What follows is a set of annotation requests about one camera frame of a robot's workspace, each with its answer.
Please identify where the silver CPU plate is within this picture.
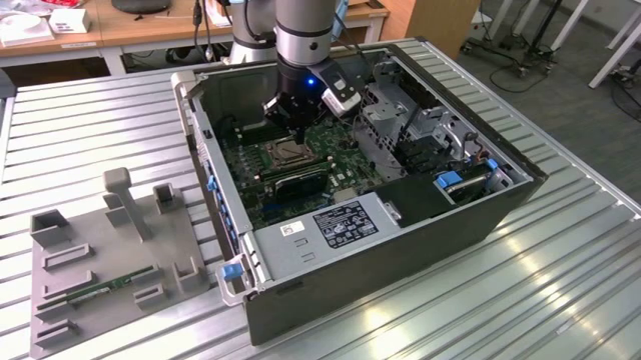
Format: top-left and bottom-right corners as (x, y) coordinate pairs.
(274, 142), (305, 161)

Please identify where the metal socket cover frame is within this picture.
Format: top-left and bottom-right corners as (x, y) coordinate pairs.
(263, 135), (320, 169)

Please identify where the CPU socket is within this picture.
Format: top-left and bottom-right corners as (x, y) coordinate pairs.
(262, 135), (320, 169)

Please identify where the green motherboard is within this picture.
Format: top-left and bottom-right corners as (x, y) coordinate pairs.
(219, 112), (388, 230)

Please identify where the metal drive cage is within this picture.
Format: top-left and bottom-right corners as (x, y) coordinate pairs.
(358, 59), (520, 188)

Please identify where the graphics card with fan shroud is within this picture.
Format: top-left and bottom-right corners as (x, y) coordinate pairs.
(259, 164), (332, 211)

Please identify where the wooden cabinet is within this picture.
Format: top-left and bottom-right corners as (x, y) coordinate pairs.
(380, 0), (481, 62)

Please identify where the wooden desk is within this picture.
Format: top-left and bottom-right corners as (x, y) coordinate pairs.
(0, 0), (392, 78)

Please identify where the hard disk in blue carrier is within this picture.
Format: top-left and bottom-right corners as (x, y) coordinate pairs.
(433, 170), (492, 206)

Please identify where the black round object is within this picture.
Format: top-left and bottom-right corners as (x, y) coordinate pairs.
(110, 0), (171, 16)

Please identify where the grey power supply unit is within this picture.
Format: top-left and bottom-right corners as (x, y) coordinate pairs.
(249, 192), (405, 283)

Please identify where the blue case latch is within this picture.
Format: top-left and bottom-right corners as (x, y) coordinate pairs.
(218, 262), (243, 282)

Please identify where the black wheeled stand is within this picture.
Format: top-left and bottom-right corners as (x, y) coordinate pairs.
(458, 0), (561, 79)

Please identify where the white cardboard box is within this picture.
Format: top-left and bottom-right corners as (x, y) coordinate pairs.
(47, 7), (94, 36)

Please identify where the open black PC case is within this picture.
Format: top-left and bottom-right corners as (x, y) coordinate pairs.
(169, 36), (548, 347)

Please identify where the grey parts rack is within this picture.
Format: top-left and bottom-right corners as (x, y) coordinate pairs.
(28, 167), (213, 360)

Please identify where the flat white box with disc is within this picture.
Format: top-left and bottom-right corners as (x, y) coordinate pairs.
(0, 13), (56, 49)

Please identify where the green RAM stick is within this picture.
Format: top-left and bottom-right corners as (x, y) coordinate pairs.
(63, 268), (155, 305)

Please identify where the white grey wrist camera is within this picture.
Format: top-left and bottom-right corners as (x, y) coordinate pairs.
(307, 61), (364, 116)

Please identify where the white table frame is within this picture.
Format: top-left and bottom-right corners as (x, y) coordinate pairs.
(587, 0), (641, 90)

